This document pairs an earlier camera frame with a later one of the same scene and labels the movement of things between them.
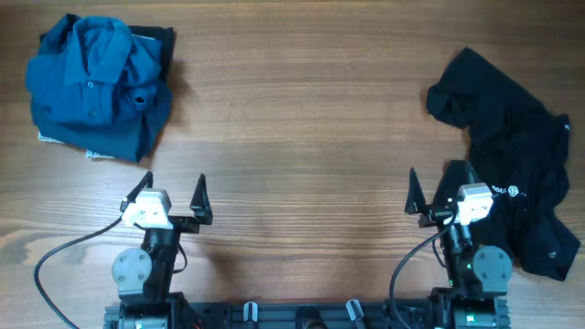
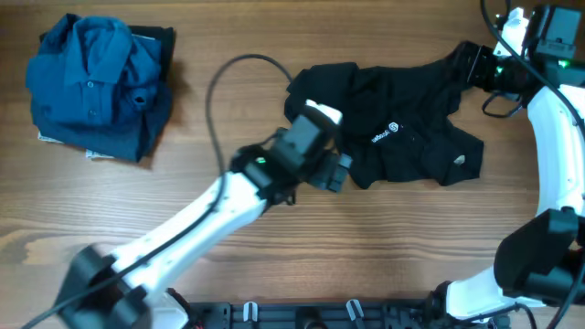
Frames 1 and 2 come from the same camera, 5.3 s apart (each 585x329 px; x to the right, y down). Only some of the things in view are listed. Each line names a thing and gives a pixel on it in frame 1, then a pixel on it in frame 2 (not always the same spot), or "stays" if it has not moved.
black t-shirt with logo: x=517 y=148 to x=396 y=120
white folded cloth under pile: x=89 y=153 stays
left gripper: x=201 y=212 to x=322 y=175
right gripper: x=416 y=204 to x=479 y=56
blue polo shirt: x=96 y=87 stays
